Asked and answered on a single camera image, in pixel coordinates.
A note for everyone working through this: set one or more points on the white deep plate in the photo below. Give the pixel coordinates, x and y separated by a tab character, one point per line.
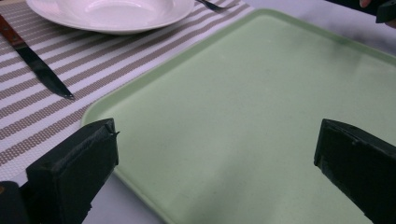
112	14

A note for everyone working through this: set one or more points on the metal fork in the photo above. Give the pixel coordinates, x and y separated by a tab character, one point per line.
214	6

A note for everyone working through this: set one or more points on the striped woven placemat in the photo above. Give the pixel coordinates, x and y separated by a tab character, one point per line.
93	62

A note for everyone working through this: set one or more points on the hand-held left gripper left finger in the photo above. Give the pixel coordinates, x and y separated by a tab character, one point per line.
74	165

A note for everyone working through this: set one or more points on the pale green plastic tray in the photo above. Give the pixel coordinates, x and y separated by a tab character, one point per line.
243	102

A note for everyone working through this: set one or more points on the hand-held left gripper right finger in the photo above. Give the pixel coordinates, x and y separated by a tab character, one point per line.
361	168

